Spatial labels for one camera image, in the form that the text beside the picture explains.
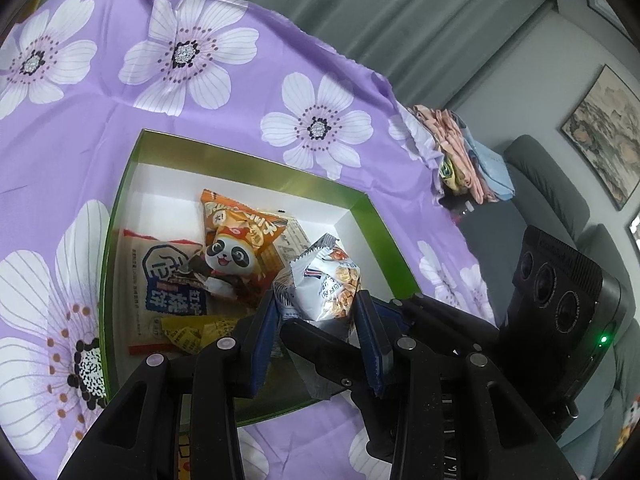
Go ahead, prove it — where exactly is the orange panda snack packet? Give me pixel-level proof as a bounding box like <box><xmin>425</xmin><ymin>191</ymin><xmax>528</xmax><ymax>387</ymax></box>
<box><xmin>200</xmin><ymin>189</ymin><xmax>293</xmax><ymax>306</ymax></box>

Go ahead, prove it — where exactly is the grey peanut snack packet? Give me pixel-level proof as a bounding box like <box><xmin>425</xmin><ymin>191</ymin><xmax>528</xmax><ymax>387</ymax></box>
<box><xmin>272</xmin><ymin>232</ymin><xmax>363</xmax><ymax>402</ymax></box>

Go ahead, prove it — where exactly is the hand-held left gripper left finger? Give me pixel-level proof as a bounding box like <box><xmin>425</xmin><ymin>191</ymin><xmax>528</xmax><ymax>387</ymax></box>
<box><xmin>57</xmin><ymin>302</ymin><xmax>281</xmax><ymax>480</ymax></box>

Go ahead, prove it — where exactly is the stack of folded clothes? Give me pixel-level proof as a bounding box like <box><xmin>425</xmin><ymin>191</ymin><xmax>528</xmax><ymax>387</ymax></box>
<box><xmin>407</xmin><ymin>105</ymin><xmax>516</xmax><ymax>206</ymax></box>

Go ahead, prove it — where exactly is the grey sofa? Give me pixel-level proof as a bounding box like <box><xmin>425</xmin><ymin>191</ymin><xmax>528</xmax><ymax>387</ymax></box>
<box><xmin>457</xmin><ymin>135</ymin><xmax>640</xmax><ymax>480</ymax></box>

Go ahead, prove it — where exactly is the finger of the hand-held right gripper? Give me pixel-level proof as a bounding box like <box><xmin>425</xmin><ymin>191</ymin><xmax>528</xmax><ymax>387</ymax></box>
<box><xmin>280</xmin><ymin>320</ymin><xmax>396</xmax><ymax>466</ymax></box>
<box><xmin>375</xmin><ymin>295</ymin><xmax>502</xmax><ymax>358</ymax></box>

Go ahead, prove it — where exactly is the grey curtain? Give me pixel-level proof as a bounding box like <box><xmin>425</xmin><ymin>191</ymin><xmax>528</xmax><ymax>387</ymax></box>
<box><xmin>75</xmin><ymin>0</ymin><xmax>556</xmax><ymax>126</ymax></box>

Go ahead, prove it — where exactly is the pale text-printed packet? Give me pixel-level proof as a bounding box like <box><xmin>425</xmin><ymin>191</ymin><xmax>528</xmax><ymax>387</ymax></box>
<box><xmin>277</xmin><ymin>215</ymin><xmax>311</xmax><ymax>261</ymax></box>

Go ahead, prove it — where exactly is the framed landscape painting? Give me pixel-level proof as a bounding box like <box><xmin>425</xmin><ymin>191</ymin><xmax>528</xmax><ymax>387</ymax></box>
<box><xmin>560</xmin><ymin>64</ymin><xmax>640</xmax><ymax>211</ymax></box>

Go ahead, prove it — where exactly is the yellow snack packet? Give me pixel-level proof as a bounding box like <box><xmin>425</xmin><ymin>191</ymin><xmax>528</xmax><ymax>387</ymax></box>
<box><xmin>160</xmin><ymin>315</ymin><xmax>241</xmax><ymax>356</ymax></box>

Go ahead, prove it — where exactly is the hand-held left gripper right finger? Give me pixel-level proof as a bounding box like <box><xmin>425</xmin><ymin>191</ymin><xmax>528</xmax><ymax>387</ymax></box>
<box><xmin>352</xmin><ymin>292</ymin><xmax>581</xmax><ymax>480</ymax></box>

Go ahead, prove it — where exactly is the purple floral cloth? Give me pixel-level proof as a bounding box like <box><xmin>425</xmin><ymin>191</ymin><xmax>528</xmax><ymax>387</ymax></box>
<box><xmin>0</xmin><ymin>0</ymin><xmax>501</xmax><ymax>480</ymax></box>

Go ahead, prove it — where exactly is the small framed wall picture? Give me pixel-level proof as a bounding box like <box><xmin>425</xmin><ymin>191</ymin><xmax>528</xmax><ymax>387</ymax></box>
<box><xmin>582</xmin><ymin>0</ymin><xmax>633</xmax><ymax>41</ymax></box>

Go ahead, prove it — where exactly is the green cardboard box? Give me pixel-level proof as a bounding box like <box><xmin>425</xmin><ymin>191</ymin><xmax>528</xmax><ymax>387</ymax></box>
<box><xmin>97</xmin><ymin>129</ymin><xmax>423</xmax><ymax>428</ymax></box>

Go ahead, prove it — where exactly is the white packet with dark logo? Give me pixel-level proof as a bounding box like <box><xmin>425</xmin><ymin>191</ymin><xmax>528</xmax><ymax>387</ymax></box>
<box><xmin>121</xmin><ymin>228</ymin><xmax>213</xmax><ymax>356</ymax></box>

